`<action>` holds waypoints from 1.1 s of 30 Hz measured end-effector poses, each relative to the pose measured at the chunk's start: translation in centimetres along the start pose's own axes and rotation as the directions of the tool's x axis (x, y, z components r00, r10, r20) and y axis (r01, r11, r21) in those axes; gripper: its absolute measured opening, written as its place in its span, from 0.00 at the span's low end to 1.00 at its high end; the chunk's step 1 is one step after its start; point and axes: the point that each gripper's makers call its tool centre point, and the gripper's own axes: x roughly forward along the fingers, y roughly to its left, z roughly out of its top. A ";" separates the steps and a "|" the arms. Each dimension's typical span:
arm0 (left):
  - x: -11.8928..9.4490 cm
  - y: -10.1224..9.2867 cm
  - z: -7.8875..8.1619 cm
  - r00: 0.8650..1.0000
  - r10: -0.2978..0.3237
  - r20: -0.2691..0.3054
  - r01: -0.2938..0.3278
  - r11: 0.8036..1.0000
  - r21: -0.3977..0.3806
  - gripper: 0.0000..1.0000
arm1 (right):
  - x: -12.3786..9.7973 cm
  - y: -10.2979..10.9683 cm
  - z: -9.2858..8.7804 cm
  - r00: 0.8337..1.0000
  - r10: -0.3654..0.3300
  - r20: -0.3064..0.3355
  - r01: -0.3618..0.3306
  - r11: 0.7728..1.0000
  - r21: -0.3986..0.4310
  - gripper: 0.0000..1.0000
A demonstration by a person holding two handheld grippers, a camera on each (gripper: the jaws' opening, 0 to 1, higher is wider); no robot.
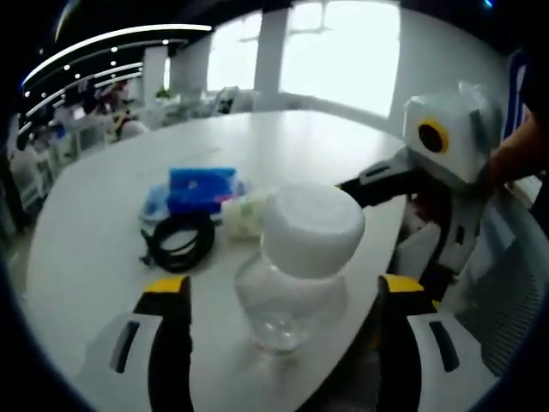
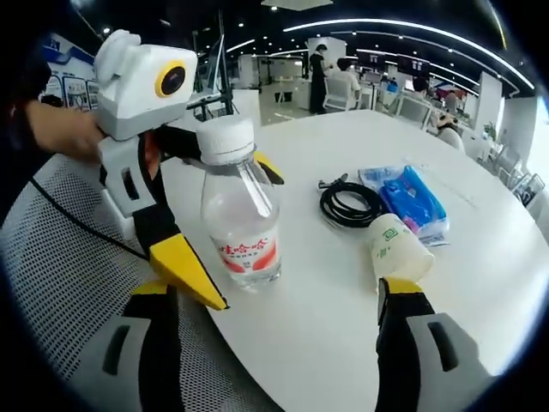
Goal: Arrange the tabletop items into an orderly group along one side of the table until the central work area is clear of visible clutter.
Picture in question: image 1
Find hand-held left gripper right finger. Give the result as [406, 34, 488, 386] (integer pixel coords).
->
[377, 274, 501, 412]

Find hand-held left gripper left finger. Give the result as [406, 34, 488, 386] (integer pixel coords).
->
[83, 274, 194, 412]

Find clear plastic water bottle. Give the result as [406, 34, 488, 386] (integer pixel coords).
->
[233, 183, 366, 355]

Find black cable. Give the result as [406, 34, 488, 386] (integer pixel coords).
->
[139, 212, 215, 274]

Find white paper cup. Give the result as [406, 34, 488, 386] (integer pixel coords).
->
[222, 191, 275, 241]

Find clear bag with blue sponge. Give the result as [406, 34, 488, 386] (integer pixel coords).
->
[139, 182, 250, 224]

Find blue tissue packet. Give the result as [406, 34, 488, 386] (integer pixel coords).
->
[166, 167, 239, 214]

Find white tabletop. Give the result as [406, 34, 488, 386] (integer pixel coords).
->
[25, 109, 413, 412]

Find white mesh office chair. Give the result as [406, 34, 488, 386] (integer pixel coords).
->
[449, 179, 549, 379]

